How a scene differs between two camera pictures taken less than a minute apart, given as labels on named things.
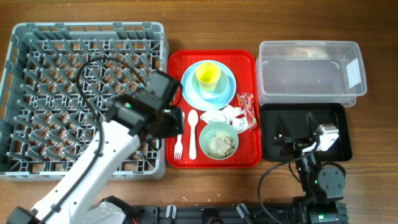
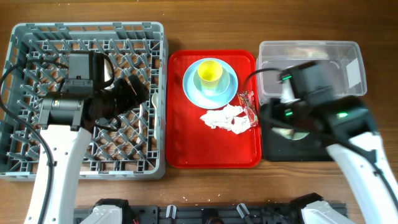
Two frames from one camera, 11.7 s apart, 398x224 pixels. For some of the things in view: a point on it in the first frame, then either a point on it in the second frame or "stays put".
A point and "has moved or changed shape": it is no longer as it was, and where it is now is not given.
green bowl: [218, 140] has moved or changed shape
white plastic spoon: [193, 119] has moved or changed shape
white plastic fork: [178, 146] has moved or changed shape
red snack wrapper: [246, 102] stays put
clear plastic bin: [310, 72] stays put
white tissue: [228, 114] stays put
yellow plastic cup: [208, 74] stays put
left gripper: [176, 128] to [130, 99]
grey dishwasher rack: [59, 78] stays put
